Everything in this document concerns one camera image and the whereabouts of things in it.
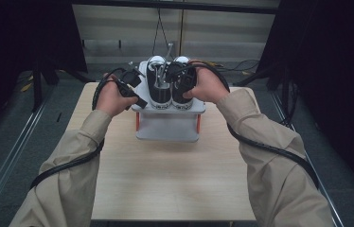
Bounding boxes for person's right hand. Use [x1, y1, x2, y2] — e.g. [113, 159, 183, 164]
[183, 60, 230, 105]

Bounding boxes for white shoe rack orange posts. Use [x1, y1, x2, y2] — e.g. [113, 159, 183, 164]
[131, 61, 207, 143]

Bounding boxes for person's left hand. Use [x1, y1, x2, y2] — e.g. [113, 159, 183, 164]
[95, 73, 139, 118]

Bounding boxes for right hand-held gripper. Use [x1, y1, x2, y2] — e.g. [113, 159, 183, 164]
[165, 61, 198, 99]

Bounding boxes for black metal stand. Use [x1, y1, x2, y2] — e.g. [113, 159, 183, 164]
[31, 61, 61, 113]

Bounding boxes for black curtain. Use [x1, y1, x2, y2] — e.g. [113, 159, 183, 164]
[0, 0, 88, 140]
[255, 0, 354, 202]

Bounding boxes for floor cables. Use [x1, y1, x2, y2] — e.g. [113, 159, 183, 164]
[211, 59, 261, 77]

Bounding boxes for black canvas shoe white sole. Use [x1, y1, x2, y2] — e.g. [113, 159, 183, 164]
[146, 55, 173, 110]
[170, 56, 198, 111]

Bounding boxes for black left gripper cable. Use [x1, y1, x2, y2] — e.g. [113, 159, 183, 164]
[29, 66, 127, 190]

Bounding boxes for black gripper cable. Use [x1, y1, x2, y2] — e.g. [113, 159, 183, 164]
[178, 61, 321, 190]
[29, 66, 127, 190]

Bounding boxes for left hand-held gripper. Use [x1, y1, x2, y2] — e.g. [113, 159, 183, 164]
[113, 67, 150, 110]

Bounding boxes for grey metal rod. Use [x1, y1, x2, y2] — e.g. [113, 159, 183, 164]
[156, 43, 174, 87]

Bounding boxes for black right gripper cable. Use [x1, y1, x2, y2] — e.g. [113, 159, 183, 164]
[178, 61, 321, 190]

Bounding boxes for grey floor rail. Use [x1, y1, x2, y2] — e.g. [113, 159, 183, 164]
[0, 94, 55, 219]

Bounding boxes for thin black hanging cable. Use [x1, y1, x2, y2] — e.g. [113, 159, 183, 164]
[151, 8, 174, 60]

